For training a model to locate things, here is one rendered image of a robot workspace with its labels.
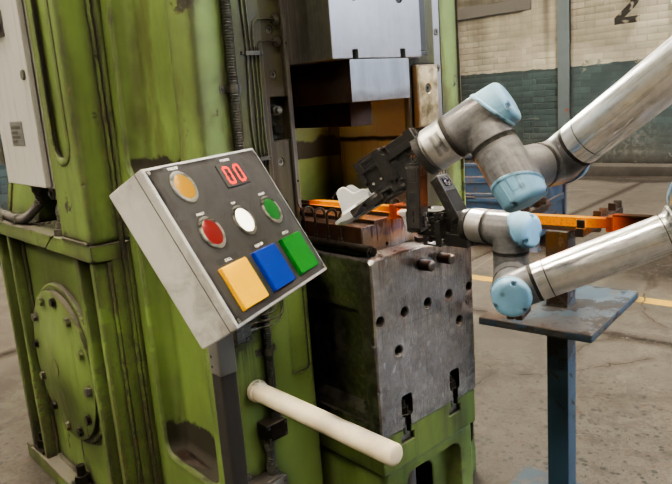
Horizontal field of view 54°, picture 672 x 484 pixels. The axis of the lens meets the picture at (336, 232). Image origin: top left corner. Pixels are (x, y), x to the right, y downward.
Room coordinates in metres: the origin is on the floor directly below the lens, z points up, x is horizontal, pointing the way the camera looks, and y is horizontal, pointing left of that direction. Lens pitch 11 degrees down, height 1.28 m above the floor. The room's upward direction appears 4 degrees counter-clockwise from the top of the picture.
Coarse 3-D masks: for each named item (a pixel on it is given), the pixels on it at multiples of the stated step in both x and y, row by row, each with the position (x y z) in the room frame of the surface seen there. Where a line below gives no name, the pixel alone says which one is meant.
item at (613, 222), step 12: (540, 216) 1.63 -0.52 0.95; (552, 216) 1.61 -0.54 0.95; (564, 216) 1.60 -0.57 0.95; (576, 216) 1.59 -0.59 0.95; (588, 216) 1.58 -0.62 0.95; (612, 216) 1.52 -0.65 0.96; (624, 216) 1.50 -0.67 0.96; (636, 216) 1.49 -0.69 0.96; (648, 216) 1.47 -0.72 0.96; (612, 228) 1.52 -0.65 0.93
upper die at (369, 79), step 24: (312, 72) 1.61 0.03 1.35; (336, 72) 1.55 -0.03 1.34; (360, 72) 1.54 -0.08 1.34; (384, 72) 1.59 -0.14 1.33; (408, 72) 1.64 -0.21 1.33; (312, 96) 1.62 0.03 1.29; (336, 96) 1.55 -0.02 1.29; (360, 96) 1.53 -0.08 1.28; (384, 96) 1.58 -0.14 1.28; (408, 96) 1.64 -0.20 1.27
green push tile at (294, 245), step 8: (296, 232) 1.21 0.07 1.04; (280, 240) 1.16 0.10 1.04; (288, 240) 1.17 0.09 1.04; (296, 240) 1.19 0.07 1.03; (304, 240) 1.22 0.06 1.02; (288, 248) 1.16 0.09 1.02; (296, 248) 1.18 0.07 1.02; (304, 248) 1.20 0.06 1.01; (288, 256) 1.15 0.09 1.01; (296, 256) 1.16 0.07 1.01; (304, 256) 1.18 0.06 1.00; (312, 256) 1.21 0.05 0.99; (296, 264) 1.15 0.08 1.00; (304, 264) 1.17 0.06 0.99; (312, 264) 1.19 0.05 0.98; (304, 272) 1.15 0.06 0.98
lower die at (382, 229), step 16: (336, 208) 1.72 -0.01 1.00; (320, 224) 1.62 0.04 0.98; (352, 224) 1.57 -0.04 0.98; (368, 224) 1.55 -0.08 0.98; (384, 224) 1.57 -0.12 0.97; (400, 224) 1.60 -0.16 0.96; (336, 240) 1.58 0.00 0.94; (352, 240) 1.54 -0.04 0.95; (368, 240) 1.53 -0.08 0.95; (384, 240) 1.56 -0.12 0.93; (400, 240) 1.60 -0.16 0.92
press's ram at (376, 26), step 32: (288, 0) 1.58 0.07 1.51; (320, 0) 1.50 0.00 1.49; (352, 0) 1.53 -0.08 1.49; (384, 0) 1.60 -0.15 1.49; (416, 0) 1.67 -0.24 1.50; (288, 32) 1.59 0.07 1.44; (320, 32) 1.51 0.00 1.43; (352, 32) 1.52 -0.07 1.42; (384, 32) 1.59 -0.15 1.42; (416, 32) 1.67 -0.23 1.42
